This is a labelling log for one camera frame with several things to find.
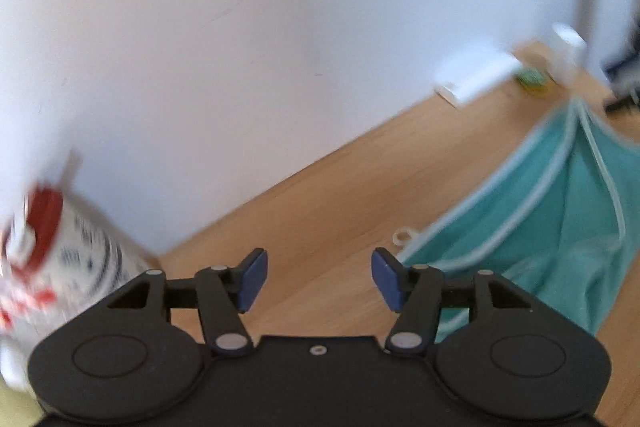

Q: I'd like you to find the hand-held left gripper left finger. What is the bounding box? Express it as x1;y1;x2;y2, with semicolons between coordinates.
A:
106;248;269;354

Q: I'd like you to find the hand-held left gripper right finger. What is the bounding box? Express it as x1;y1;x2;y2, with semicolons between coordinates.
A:
371;247;533;354

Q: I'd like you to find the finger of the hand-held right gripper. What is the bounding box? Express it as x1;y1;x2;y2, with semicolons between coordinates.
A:
604;93;640;114
602;52;640;86

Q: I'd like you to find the teal towel white trim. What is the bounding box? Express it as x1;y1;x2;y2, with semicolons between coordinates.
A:
392;99;640;343

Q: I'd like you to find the white pill bottle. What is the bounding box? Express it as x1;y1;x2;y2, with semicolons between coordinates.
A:
550;23;588;88

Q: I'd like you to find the green round tin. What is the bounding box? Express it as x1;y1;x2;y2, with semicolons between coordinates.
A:
516;67;548;95

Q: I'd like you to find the white tissue pack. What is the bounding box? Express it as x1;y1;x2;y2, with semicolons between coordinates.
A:
434;41;521;108

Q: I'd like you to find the floral tumbler red lid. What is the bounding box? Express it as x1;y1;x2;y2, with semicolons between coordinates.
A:
0;179;161;393

